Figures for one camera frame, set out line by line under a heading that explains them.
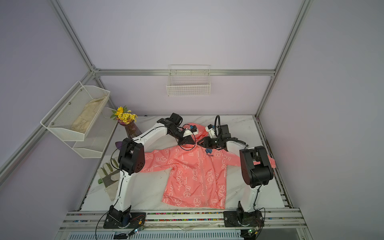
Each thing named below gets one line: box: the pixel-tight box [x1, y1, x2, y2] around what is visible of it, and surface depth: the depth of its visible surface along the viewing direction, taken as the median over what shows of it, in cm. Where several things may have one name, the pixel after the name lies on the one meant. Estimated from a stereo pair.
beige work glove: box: [97, 157, 120, 202], surface depth 90 cm
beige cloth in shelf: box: [71, 96, 107, 134], surface depth 81 cm
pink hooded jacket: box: [142, 123, 277, 209], surface depth 88 cm
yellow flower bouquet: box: [110, 105, 138, 125], surface depth 90 cm
